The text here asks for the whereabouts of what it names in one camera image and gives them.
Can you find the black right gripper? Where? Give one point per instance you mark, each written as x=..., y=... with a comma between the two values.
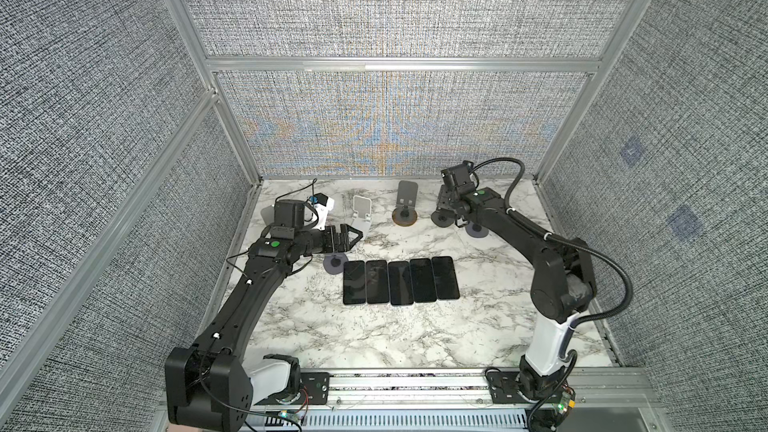
x=443, y=197

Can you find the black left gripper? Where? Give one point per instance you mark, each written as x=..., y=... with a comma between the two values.
x=343, y=245

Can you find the black smartphone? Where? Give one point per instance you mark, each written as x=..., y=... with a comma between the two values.
x=443, y=199
x=423, y=282
x=446, y=283

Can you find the pink-edged smartphone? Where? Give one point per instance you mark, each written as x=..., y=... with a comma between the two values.
x=354, y=283

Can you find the teal-edged smartphone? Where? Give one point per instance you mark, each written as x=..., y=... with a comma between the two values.
x=377, y=282

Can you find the blue-edged smartphone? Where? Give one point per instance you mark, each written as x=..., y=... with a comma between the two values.
x=400, y=283

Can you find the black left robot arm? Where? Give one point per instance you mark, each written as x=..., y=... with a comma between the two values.
x=205, y=382

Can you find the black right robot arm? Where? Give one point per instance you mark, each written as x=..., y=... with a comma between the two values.
x=563, y=283

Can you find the grey stand with wooden base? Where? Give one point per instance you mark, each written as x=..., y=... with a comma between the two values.
x=268, y=214

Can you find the dark grey round-base stand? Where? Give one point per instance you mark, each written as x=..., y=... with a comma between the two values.
x=443, y=218

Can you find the lilac round-base phone stand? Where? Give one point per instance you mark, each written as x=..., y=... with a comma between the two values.
x=476, y=231

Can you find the wooden round-base phone stand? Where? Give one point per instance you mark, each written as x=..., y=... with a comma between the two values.
x=405, y=213

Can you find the purple round-base phone stand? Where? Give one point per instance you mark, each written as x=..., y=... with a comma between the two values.
x=333, y=264

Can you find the white folding phone stand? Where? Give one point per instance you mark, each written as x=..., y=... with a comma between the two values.
x=361, y=214

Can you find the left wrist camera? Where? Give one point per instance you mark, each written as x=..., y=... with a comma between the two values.
x=323, y=205

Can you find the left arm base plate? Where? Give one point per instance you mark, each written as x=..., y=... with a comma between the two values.
x=313, y=389

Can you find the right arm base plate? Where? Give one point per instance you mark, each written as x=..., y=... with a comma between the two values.
x=505, y=386

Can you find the aluminium front rail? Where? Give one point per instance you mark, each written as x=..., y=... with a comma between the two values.
x=457, y=399

